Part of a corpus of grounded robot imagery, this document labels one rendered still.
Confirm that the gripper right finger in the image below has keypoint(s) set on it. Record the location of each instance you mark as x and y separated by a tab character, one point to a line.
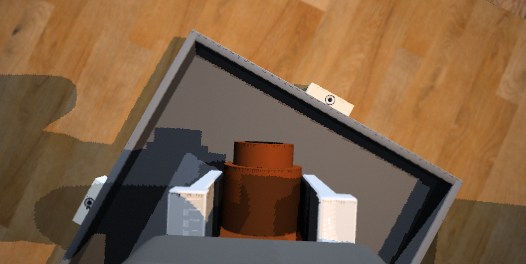
324	215

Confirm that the grey rectangular tray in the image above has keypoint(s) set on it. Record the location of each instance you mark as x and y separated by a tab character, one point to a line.
211	97

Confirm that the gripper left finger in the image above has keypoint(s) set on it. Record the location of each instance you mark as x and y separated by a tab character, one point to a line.
197	210

